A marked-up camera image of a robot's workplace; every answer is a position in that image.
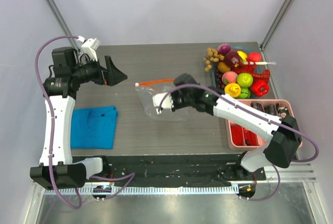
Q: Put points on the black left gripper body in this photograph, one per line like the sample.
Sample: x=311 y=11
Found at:
x=99 y=76

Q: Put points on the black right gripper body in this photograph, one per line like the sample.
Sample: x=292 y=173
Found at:
x=176 y=101

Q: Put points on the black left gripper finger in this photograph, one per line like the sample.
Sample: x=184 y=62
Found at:
x=118 y=79
x=110 y=67

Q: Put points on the clear orange zip bag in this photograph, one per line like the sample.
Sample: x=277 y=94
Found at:
x=150 y=94

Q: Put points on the yellow toy pear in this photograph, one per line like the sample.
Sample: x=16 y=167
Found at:
x=233 y=89

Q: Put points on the dark red toy fruit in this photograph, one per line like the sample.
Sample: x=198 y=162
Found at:
x=232 y=59

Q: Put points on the green toy apple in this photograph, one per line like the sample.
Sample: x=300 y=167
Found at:
x=245 y=80

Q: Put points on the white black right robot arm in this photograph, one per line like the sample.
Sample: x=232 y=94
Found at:
x=280 y=135

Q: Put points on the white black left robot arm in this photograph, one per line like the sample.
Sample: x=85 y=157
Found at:
x=60 y=92

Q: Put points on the dark purple grape bunch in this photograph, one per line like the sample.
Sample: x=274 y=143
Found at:
x=218 y=80

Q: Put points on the orange toy fruit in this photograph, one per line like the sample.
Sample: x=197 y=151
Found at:
x=223 y=68

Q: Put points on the brown longan bunch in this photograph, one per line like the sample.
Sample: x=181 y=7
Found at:
x=212 y=59

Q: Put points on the pink toy peach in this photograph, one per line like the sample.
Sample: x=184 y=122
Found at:
x=229 y=77

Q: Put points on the blue folded t-shirt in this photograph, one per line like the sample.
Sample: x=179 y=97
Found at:
x=93 y=128

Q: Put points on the purple toy onion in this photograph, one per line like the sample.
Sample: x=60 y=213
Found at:
x=223 y=49

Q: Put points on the green toy lime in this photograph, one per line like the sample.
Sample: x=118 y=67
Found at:
x=244 y=93

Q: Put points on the red toy meat piece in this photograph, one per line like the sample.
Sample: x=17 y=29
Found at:
x=237 y=135

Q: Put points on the pink compartment tray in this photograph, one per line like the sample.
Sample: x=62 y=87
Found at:
x=258 y=126

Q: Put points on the red toy lobster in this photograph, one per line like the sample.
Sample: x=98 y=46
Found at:
x=258 y=71

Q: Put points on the yellow red toy fruit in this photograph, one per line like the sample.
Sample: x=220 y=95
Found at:
x=243 y=56

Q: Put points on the dark patterned sushi roll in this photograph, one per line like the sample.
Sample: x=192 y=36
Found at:
x=257 y=106

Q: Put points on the red toy bell pepper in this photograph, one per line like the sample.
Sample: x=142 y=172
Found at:
x=259 y=88

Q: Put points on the teal fruit basket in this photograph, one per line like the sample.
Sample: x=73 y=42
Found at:
x=230 y=72

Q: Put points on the dark sushi roll middle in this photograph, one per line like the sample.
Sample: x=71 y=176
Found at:
x=270 y=109

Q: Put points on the flowered sushi roll right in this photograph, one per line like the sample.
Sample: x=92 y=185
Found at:
x=282 y=111

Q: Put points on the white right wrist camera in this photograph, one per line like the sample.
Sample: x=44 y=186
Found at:
x=162 y=101

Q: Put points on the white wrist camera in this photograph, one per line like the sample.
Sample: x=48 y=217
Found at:
x=89 y=47
x=162 y=101

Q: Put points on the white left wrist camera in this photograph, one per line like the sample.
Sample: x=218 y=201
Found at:
x=89 y=47

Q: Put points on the white perforated cable duct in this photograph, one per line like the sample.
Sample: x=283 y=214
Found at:
x=100 y=189

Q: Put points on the aluminium frame rail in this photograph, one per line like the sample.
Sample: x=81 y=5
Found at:
x=288 y=173

